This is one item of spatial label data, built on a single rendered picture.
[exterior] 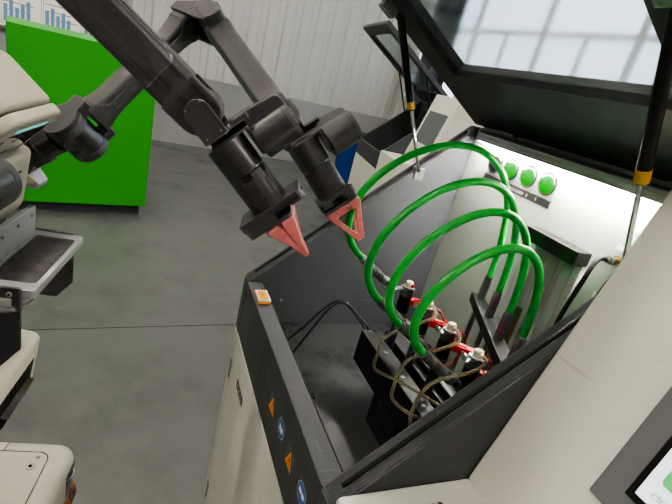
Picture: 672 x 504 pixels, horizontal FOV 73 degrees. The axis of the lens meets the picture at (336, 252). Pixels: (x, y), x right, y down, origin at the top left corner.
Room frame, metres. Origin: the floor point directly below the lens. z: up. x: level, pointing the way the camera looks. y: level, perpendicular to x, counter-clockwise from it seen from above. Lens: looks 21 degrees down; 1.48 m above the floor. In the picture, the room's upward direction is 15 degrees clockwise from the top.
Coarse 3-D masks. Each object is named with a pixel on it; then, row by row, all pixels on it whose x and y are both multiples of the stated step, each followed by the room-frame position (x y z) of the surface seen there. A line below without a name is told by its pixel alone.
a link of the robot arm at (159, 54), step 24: (72, 0) 0.55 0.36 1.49; (96, 0) 0.56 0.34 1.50; (120, 0) 0.58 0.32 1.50; (96, 24) 0.56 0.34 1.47; (120, 24) 0.56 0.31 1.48; (144, 24) 0.58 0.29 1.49; (120, 48) 0.56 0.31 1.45; (144, 48) 0.57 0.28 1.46; (168, 48) 0.59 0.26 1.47; (144, 72) 0.57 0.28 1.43; (168, 72) 0.57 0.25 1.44; (192, 72) 0.60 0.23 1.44; (168, 96) 0.57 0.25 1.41; (192, 96) 0.58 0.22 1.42; (216, 96) 0.61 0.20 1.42
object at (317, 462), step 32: (256, 288) 1.03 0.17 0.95; (256, 320) 0.92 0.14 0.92; (256, 352) 0.87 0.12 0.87; (288, 352) 0.79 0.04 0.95; (256, 384) 0.83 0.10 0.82; (288, 384) 0.69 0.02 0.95; (288, 416) 0.64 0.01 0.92; (320, 448) 0.56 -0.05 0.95; (288, 480) 0.59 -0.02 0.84; (320, 480) 0.50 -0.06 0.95
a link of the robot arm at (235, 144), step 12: (228, 132) 0.62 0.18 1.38; (240, 132) 0.61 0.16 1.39; (216, 144) 0.62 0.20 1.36; (228, 144) 0.60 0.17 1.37; (240, 144) 0.61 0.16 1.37; (216, 156) 0.60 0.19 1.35; (228, 156) 0.60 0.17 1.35; (240, 156) 0.60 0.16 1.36; (252, 156) 0.62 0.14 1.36; (228, 168) 0.60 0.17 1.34; (240, 168) 0.60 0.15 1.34; (252, 168) 0.61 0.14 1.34; (228, 180) 0.61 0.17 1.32
